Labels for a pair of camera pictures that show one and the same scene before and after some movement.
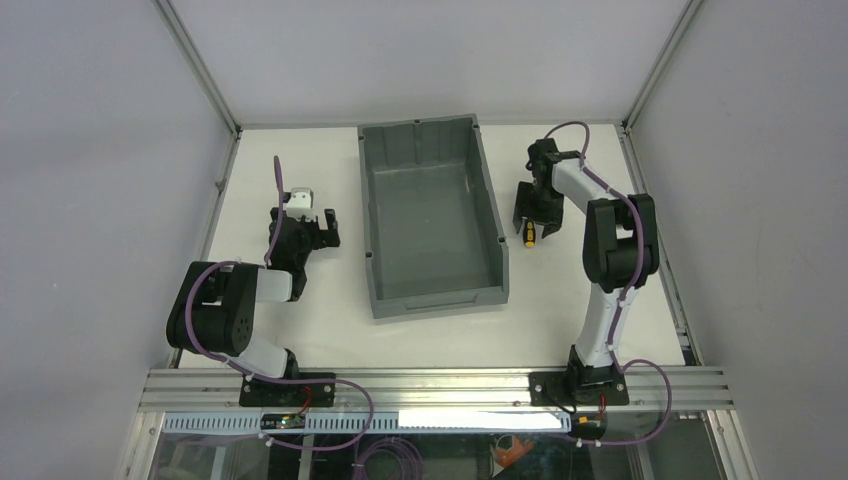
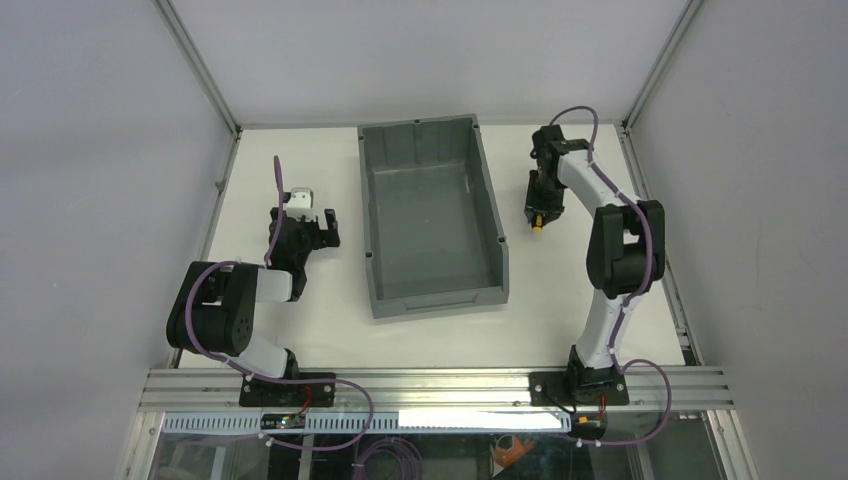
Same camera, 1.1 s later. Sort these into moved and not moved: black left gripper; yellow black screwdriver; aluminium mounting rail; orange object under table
Moved: yellow black screwdriver
Not moved: orange object under table; black left gripper; aluminium mounting rail
